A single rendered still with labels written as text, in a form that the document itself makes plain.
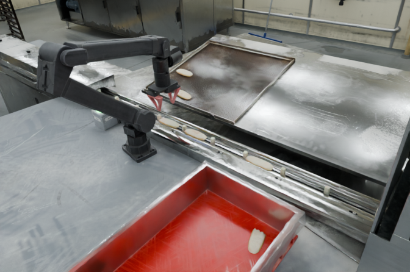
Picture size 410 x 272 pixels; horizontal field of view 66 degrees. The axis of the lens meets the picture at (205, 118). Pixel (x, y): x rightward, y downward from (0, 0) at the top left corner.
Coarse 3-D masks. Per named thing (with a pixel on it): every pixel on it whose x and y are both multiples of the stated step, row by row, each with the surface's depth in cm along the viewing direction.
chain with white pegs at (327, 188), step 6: (186, 126) 123; (210, 138) 115; (228, 150) 113; (240, 156) 110; (246, 156) 108; (282, 168) 99; (282, 174) 100; (294, 180) 99; (324, 192) 92; (336, 198) 92; (366, 210) 88
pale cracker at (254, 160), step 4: (248, 156) 107; (252, 156) 107; (248, 160) 105; (252, 160) 105; (256, 160) 105; (260, 160) 105; (264, 160) 105; (256, 164) 104; (260, 164) 103; (264, 164) 103; (268, 164) 103; (264, 168) 102; (268, 168) 102; (272, 168) 102
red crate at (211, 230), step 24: (192, 216) 91; (216, 216) 90; (240, 216) 90; (168, 240) 84; (192, 240) 84; (216, 240) 84; (240, 240) 83; (264, 240) 83; (144, 264) 79; (168, 264) 78; (192, 264) 78; (216, 264) 78; (240, 264) 78
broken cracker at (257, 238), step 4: (252, 232) 84; (256, 232) 84; (260, 232) 84; (252, 236) 83; (256, 236) 83; (260, 236) 83; (264, 236) 83; (252, 240) 82; (256, 240) 82; (260, 240) 82; (248, 244) 82; (252, 244) 81; (256, 244) 81; (260, 244) 81; (248, 248) 81; (252, 248) 80; (256, 248) 80; (260, 248) 80; (252, 252) 80; (256, 252) 80
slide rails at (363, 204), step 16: (112, 96) 151; (176, 128) 125; (192, 128) 125; (208, 144) 115; (224, 144) 115; (304, 176) 99; (320, 192) 93; (336, 192) 92; (352, 208) 87; (368, 208) 87
